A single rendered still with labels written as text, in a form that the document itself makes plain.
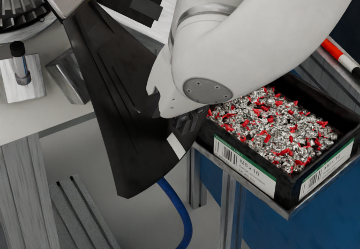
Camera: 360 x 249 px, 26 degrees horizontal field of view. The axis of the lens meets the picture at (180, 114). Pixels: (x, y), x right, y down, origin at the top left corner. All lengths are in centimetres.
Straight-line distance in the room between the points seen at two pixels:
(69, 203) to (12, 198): 66
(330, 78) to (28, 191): 56
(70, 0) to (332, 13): 40
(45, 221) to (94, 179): 72
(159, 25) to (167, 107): 24
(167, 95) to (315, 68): 48
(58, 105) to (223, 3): 52
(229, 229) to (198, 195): 68
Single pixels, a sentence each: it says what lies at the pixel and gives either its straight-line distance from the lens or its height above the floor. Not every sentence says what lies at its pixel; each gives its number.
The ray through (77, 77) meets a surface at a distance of 111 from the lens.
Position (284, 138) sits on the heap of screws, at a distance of 114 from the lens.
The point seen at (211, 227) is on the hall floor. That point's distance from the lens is 208.
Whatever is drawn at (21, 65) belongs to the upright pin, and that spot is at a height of 99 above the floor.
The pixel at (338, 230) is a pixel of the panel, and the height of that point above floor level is 51.
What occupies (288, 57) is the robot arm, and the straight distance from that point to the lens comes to 67.
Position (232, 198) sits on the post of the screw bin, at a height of 64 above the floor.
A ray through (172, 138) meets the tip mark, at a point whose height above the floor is 95.
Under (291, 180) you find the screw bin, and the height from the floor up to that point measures 88.
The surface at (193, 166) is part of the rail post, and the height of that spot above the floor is 18.
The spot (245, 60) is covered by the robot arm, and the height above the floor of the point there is 124.
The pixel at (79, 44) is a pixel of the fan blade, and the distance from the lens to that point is 92.
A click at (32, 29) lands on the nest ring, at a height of 97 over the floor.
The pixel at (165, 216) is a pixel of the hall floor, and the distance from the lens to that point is 210.
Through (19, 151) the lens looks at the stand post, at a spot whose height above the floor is 71.
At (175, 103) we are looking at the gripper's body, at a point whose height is 106.
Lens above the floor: 168
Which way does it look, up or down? 46 degrees down
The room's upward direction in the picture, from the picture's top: straight up
